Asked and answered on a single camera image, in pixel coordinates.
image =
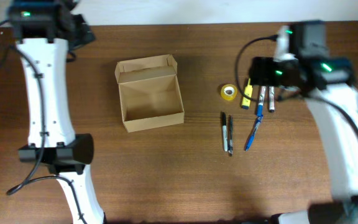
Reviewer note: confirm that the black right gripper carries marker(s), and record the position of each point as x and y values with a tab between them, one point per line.
259	71

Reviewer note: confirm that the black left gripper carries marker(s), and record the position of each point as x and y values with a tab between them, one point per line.
84	34

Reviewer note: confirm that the yellow highlighter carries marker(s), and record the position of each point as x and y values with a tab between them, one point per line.
248	92

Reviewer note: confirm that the yellow tape roll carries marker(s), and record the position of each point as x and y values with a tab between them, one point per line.
228	92

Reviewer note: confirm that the brown cardboard box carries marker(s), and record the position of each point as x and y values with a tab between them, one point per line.
149	92

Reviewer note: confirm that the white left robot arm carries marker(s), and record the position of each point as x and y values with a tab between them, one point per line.
46	34

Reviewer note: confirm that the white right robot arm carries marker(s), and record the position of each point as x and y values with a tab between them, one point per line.
302	64

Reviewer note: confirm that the blue whiteboard marker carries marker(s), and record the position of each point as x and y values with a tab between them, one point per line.
261	100

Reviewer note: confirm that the black whiteboard marker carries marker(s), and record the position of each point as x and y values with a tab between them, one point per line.
271	107

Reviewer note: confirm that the blue ballpoint pen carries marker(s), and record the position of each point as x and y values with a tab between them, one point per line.
250	140

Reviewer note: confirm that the black permanent marker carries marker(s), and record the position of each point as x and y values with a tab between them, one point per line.
224	130

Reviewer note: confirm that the black ballpoint pen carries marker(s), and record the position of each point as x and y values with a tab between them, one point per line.
230	135

